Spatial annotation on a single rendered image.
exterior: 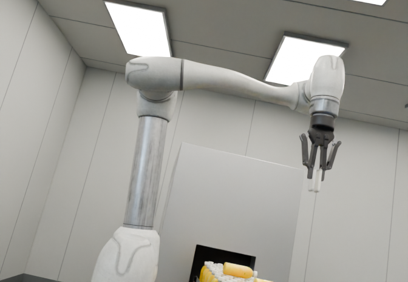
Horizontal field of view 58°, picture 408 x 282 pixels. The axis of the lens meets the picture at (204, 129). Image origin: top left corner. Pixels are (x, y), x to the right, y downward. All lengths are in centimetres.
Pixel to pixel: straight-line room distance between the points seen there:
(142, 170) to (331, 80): 67
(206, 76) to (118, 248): 56
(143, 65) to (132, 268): 58
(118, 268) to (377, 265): 543
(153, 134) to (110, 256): 43
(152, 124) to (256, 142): 462
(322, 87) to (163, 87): 50
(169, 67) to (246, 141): 472
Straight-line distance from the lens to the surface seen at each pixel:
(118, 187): 580
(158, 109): 127
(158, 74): 115
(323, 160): 120
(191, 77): 116
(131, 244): 105
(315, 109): 121
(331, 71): 124
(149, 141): 126
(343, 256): 604
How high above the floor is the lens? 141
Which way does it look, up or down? 13 degrees up
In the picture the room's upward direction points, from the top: 12 degrees clockwise
